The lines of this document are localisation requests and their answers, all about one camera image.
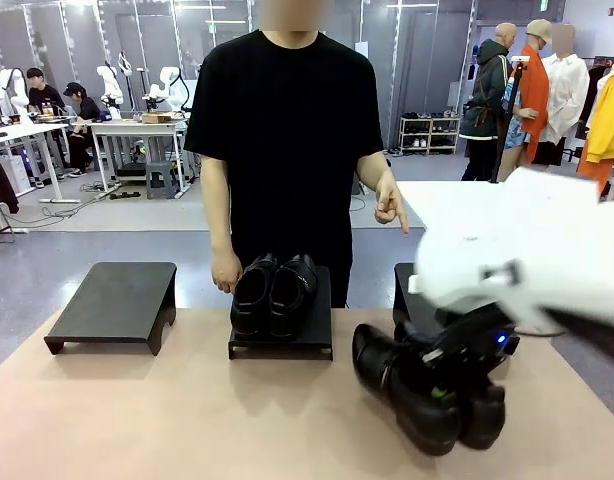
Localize person in black t-shirt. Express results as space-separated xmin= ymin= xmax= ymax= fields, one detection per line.
xmin=183 ymin=19 xmax=386 ymax=309

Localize white desk with box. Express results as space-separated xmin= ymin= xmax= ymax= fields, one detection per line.
xmin=70 ymin=118 xmax=192 ymax=194

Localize seated person with dark hair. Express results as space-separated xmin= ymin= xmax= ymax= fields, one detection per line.
xmin=25 ymin=66 xmax=68 ymax=117

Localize white rounded side table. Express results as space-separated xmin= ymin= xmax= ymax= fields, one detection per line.
xmin=395 ymin=179 xmax=521 ymax=232

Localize wooden shoe rack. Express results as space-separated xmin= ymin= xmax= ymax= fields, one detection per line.
xmin=399 ymin=115 xmax=462 ymax=156

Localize black tripod pole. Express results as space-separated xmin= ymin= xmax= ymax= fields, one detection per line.
xmin=488 ymin=55 xmax=532 ymax=184

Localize yellow hanging garment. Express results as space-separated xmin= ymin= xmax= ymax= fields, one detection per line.
xmin=585 ymin=59 xmax=614 ymax=165

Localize mannequin in dark green jacket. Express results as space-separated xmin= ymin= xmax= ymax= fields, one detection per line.
xmin=458 ymin=21 xmax=519 ymax=183

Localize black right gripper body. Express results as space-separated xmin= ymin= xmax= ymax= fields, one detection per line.
xmin=420 ymin=305 xmax=522 ymax=397

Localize person's left hand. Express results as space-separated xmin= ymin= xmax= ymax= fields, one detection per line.
xmin=373 ymin=173 xmax=411 ymax=236

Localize white desk with clutter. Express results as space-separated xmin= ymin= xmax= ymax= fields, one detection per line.
xmin=0 ymin=119 xmax=82 ymax=204

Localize orange trousers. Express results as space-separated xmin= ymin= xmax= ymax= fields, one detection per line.
xmin=576 ymin=157 xmax=614 ymax=201

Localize seated person with black cap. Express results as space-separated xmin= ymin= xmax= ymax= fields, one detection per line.
xmin=61 ymin=81 xmax=103 ymax=178

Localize mannequin in orange top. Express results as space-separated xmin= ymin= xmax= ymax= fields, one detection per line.
xmin=496 ymin=18 xmax=554 ymax=174

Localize black metal shoe stand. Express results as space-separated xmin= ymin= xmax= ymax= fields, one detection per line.
xmin=227 ymin=264 xmax=335 ymax=362
xmin=392 ymin=261 xmax=454 ymax=330
xmin=42 ymin=260 xmax=179 ymax=357

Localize person's right forearm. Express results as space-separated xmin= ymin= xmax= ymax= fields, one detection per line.
xmin=205 ymin=197 xmax=239 ymax=261

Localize person's left forearm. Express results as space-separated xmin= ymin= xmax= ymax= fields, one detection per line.
xmin=355 ymin=151 xmax=396 ymax=195

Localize grey plastic stool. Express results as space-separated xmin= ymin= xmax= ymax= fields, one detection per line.
xmin=146 ymin=160 xmax=181 ymax=201

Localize person's right hand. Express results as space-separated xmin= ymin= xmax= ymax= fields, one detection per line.
xmin=210 ymin=248 xmax=245 ymax=295

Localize person in white shirt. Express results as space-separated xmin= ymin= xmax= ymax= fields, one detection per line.
xmin=530 ymin=23 xmax=591 ymax=169

